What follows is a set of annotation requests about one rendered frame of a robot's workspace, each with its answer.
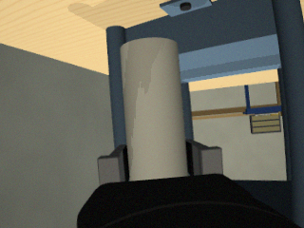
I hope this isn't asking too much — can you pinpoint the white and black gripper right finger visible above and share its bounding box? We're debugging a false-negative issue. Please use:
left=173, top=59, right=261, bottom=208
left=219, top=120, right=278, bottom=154
left=186, top=139, right=223, bottom=176

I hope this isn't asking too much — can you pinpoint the grey cylinder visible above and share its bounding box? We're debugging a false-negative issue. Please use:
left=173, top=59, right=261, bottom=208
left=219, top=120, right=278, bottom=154
left=120, top=37, right=188, bottom=181

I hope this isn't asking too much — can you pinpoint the blue shelving unit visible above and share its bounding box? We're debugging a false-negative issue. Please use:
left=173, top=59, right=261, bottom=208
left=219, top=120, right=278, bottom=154
left=105, top=0, right=304, bottom=228

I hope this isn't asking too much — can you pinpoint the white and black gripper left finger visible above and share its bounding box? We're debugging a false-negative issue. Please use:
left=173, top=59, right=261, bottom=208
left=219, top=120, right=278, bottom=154
left=97, top=144, right=129, bottom=185

